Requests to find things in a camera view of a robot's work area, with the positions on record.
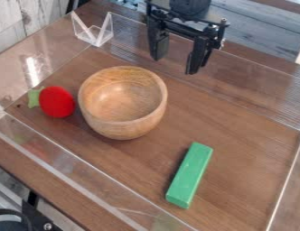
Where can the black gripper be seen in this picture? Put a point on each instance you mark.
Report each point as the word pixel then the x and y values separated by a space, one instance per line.
pixel 184 17

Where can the red plush strawberry toy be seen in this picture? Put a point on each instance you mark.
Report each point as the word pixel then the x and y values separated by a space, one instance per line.
pixel 54 100

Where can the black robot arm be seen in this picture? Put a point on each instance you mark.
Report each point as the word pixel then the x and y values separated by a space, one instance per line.
pixel 186 18

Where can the wooden bowl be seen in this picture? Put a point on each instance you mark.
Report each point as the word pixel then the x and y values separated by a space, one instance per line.
pixel 123 101

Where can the green rectangular block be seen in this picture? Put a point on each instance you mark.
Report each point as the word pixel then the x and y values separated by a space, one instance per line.
pixel 183 185

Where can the black clamp under table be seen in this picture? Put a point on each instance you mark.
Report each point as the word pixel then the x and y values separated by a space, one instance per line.
pixel 25 218

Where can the clear acrylic front wall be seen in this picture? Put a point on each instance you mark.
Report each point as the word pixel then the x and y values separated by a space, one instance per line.
pixel 83 192

